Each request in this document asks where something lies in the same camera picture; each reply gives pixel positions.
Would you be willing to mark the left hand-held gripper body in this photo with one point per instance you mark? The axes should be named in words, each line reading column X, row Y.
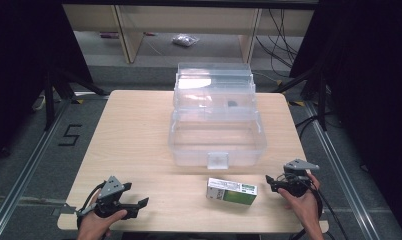
column 110, row 188

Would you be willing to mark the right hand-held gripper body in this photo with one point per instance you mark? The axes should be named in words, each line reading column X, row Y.
column 297, row 183

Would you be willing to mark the green and white carton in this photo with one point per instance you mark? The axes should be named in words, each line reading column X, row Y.
column 230, row 193

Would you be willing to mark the clear plastic storage box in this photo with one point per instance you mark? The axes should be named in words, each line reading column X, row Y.
column 217, row 136

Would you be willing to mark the person's right hand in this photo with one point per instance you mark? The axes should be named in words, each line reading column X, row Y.
column 305, row 208

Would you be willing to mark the person's left hand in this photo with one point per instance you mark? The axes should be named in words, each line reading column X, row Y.
column 92, row 226

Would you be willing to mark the small dark object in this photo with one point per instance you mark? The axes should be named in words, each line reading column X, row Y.
column 232, row 103

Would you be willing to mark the black metal stand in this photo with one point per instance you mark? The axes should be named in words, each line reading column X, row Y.
column 321, row 100
column 49, row 100

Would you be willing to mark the black curtain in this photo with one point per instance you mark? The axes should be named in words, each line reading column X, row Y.
column 19, row 66
column 372, row 83

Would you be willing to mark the clear plastic bag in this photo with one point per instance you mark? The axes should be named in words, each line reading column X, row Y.
column 185, row 40

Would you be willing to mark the wooden shelf unit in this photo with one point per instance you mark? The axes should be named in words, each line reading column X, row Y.
column 189, row 20

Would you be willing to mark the metal floor rail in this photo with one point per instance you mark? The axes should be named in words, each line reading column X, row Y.
column 25, row 170
column 342, row 173

